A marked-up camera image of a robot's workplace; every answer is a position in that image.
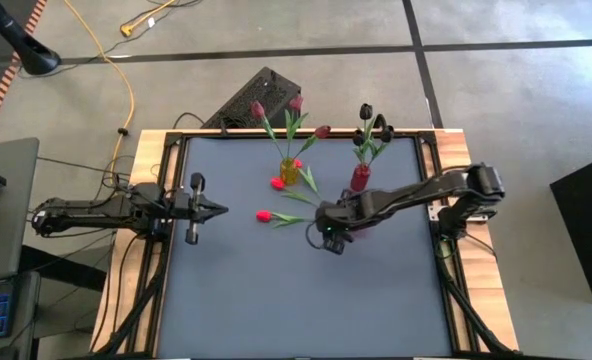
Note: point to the black frame support strut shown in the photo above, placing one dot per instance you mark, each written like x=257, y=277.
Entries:
x=136, y=310
x=471, y=315

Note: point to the black aluminium table frame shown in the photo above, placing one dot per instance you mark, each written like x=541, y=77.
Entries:
x=406, y=134

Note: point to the black box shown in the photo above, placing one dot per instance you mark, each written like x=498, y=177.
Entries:
x=591, y=225

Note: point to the grey-blue table mat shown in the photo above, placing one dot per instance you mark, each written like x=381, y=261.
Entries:
x=251, y=310

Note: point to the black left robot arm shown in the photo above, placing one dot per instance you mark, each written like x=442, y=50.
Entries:
x=86, y=210

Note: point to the black stand base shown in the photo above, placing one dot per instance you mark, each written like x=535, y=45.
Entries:
x=36, y=57

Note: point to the red glass vase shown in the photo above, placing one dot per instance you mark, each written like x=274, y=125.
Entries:
x=360, y=179

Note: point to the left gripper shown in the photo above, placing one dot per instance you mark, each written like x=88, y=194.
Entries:
x=181, y=210

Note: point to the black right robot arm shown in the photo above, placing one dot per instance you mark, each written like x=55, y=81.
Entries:
x=426, y=187

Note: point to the black perforated computer tower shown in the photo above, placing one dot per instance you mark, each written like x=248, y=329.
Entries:
x=246, y=90

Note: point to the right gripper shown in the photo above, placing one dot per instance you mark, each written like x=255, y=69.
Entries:
x=341, y=217

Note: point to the yellow glass vase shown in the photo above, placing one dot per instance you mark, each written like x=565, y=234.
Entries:
x=289, y=172

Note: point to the grey side desk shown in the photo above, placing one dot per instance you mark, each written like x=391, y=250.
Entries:
x=11, y=210

